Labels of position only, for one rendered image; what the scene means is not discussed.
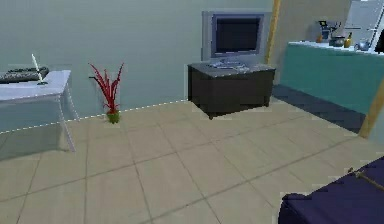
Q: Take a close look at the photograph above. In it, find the grey television set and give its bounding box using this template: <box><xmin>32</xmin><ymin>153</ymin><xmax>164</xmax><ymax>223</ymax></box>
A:
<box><xmin>201</xmin><ymin>10</ymin><xmax>273</xmax><ymax>70</ymax></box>

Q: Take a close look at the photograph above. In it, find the dark brown cabinet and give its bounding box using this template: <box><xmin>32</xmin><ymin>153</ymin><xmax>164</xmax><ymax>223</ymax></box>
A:
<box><xmin>186</xmin><ymin>61</ymin><xmax>277</xmax><ymax>120</ymax></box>

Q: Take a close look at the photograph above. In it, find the red house plant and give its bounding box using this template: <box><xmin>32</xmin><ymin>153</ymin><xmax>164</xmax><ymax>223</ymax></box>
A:
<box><xmin>88</xmin><ymin>62</ymin><xmax>125</xmax><ymax>125</ymax></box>

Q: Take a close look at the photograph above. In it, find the teal kitchen counter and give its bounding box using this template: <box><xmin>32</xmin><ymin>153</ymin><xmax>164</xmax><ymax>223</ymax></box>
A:
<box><xmin>278</xmin><ymin>40</ymin><xmax>384</xmax><ymax>116</ymax></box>

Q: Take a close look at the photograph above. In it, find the white table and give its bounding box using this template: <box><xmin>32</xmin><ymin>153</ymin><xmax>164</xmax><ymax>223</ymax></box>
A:
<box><xmin>0</xmin><ymin>69</ymin><xmax>80</xmax><ymax>154</ymax></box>

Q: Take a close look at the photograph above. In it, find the dark round pot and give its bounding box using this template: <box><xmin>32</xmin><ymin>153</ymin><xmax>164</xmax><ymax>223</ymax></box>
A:
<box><xmin>328</xmin><ymin>35</ymin><xmax>346</xmax><ymax>48</ymax></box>

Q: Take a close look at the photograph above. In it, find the yellow bottle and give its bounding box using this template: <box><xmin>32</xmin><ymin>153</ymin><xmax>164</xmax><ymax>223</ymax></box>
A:
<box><xmin>343</xmin><ymin>31</ymin><xmax>354</xmax><ymax>49</ymax></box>

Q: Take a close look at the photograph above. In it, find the black keyboard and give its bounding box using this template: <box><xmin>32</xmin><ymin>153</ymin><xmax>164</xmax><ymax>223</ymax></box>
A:
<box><xmin>0</xmin><ymin>66</ymin><xmax>50</xmax><ymax>85</ymax></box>

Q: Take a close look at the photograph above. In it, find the grey kettle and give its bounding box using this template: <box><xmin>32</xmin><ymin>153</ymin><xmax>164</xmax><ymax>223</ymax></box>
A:
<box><xmin>353</xmin><ymin>38</ymin><xmax>372</xmax><ymax>52</ymax></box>

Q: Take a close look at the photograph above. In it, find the brown stick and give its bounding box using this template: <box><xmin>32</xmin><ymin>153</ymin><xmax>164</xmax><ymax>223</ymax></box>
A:
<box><xmin>347</xmin><ymin>167</ymin><xmax>384</xmax><ymax>193</ymax></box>

